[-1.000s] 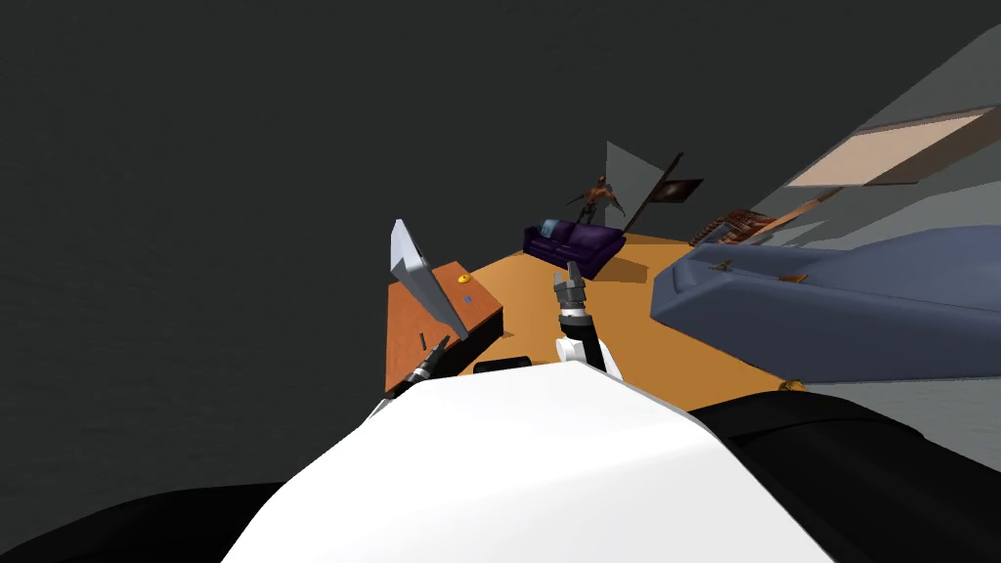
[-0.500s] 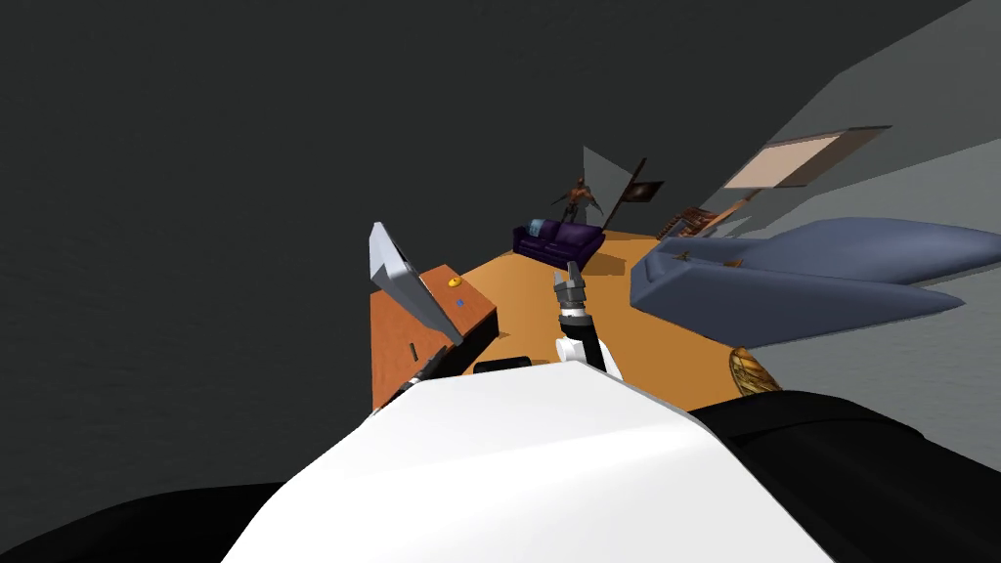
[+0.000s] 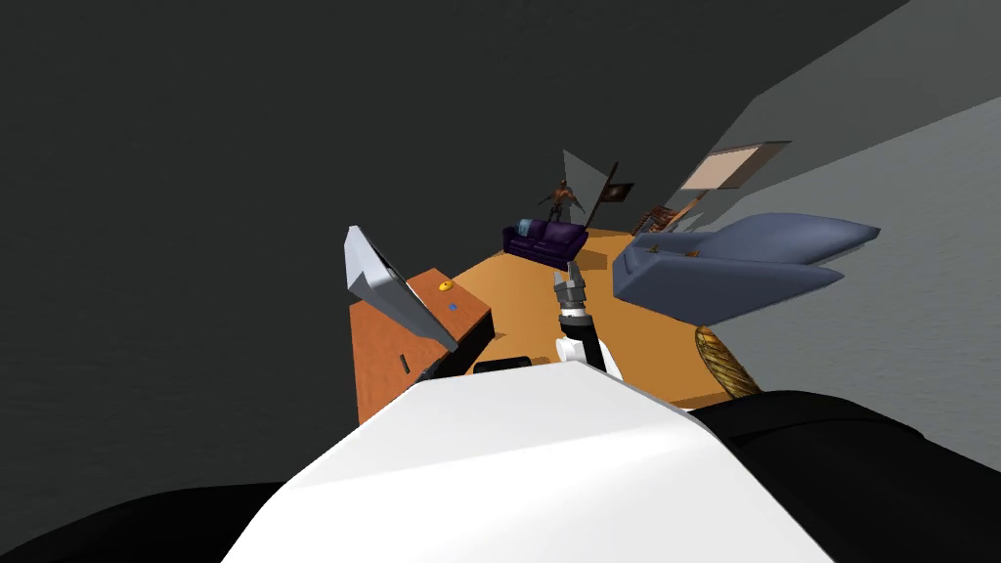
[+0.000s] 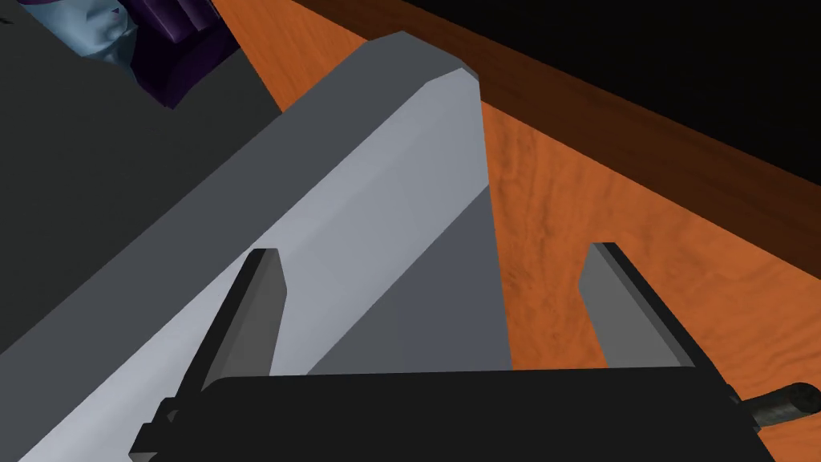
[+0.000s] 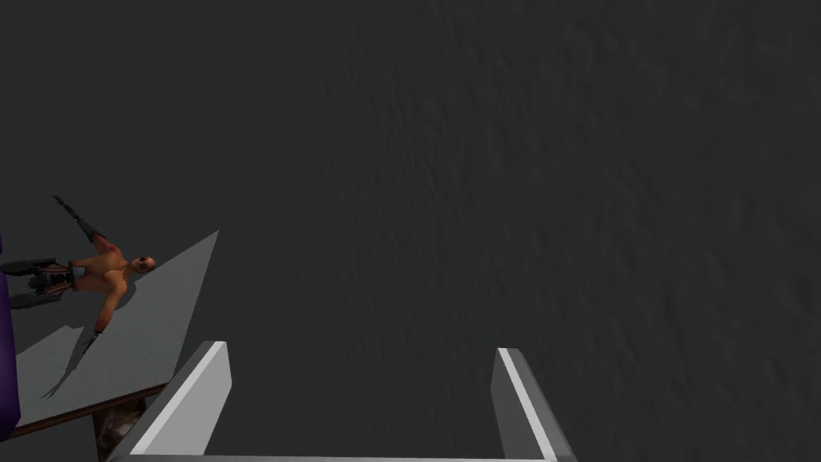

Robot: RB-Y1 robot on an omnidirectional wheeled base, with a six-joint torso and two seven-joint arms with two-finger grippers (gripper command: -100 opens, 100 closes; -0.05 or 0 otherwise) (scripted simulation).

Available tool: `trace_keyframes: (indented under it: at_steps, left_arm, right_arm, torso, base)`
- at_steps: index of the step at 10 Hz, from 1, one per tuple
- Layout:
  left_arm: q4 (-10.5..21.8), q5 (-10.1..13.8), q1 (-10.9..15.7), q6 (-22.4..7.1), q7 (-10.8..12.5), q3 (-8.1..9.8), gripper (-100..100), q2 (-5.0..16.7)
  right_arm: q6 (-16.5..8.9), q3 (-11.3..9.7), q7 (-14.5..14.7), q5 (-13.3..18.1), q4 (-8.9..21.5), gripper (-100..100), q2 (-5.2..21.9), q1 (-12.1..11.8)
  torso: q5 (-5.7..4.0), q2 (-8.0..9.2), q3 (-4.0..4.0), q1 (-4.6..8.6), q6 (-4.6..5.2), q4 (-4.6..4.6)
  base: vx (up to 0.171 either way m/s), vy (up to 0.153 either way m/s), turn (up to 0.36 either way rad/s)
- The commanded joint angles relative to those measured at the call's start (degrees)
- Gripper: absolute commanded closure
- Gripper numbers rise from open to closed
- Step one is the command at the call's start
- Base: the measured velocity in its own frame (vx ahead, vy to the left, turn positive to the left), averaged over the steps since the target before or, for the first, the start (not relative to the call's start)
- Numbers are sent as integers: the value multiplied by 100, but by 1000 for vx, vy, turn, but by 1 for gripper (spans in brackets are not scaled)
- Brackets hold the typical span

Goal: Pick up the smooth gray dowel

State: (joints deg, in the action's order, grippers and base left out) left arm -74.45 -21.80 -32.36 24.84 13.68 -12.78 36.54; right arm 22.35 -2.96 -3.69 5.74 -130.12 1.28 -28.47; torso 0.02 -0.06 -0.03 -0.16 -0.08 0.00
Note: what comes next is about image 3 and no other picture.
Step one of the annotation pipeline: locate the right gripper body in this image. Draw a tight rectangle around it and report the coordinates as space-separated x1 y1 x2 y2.
552 281 588 314

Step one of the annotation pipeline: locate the dark purple sofa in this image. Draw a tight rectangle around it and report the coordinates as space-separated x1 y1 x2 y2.
501 218 590 272

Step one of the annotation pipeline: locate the brown figure statue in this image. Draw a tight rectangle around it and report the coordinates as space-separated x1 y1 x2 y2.
537 179 587 225

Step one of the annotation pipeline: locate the brown wooden chair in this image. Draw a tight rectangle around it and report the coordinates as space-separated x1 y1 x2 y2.
630 203 680 237

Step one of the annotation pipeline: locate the blue-grey sofa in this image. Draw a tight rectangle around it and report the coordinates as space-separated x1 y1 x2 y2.
611 211 883 328

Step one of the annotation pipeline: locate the golden striped basket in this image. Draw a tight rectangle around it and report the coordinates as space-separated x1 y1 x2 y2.
693 325 762 401

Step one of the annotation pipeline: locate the grey flat monitor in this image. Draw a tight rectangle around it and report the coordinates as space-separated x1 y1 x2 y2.
343 225 460 354

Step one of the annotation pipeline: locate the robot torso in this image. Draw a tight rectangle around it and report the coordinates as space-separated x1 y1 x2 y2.
222 355 835 563

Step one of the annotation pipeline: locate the beige framed window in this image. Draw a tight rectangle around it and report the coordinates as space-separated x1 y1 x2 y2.
679 140 793 193

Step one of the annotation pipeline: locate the orange wooden desk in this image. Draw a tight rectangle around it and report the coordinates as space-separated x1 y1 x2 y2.
348 268 497 427

